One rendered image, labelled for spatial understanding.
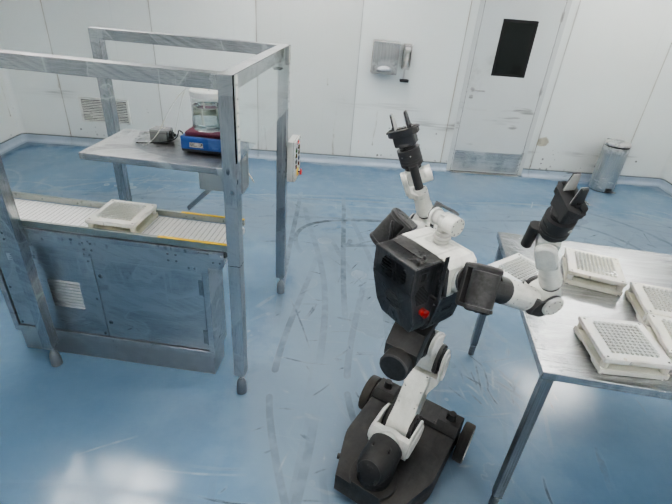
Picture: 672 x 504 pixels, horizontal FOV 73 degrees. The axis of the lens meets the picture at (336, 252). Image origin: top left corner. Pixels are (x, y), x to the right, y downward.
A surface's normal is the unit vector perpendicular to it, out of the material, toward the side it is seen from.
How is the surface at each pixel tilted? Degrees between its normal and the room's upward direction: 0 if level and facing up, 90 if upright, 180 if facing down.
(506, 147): 90
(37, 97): 90
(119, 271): 90
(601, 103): 90
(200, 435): 0
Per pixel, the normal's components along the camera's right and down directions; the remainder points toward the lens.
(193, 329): -0.12, 0.50
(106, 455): 0.07, -0.86
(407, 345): -0.33, -0.33
